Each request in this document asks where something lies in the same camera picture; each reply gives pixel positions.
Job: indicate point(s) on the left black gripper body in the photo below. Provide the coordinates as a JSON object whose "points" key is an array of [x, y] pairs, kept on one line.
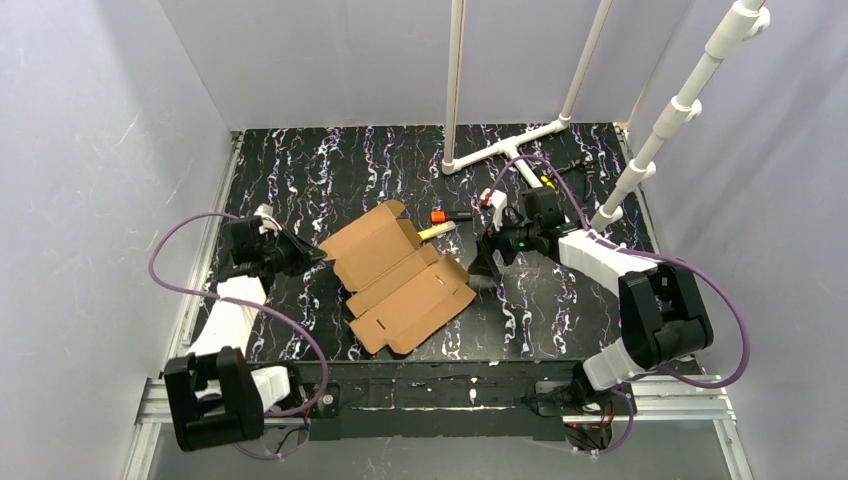
{"points": [[289, 249]]}

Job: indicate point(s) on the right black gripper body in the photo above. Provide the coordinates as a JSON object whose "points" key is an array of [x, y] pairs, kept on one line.
{"points": [[495, 242]]}

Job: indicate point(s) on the brown cardboard box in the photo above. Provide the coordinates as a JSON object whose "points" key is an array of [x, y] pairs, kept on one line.
{"points": [[402, 290]]}

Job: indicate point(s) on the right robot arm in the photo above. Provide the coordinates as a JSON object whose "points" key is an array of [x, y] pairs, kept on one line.
{"points": [[661, 310]]}

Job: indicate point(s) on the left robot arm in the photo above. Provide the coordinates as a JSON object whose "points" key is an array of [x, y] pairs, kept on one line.
{"points": [[216, 397]]}

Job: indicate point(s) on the yellow highlighter marker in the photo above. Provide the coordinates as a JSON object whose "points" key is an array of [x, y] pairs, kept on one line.
{"points": [[437, 230]]}

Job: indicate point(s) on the orange capped black marker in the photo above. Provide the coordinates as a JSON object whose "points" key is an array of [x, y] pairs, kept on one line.
{"points": [[444, 216]]}

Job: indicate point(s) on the yellow black small tool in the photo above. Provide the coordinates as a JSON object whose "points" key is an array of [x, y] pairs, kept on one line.
{"points": [[547, 181]]}

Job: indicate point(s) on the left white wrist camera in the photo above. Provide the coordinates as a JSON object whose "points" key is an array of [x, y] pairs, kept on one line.
{"points": [[268, 223]]}

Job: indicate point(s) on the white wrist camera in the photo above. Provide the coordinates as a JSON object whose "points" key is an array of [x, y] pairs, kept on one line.
{"points": [[268, 223], [494, 201]]}

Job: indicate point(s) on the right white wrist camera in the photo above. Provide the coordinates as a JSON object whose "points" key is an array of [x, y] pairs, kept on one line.
{"points": [[494, 201]]}

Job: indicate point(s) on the aluminium rail frame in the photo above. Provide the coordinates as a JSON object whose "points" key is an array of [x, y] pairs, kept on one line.
{"points": [[534, 324]]}

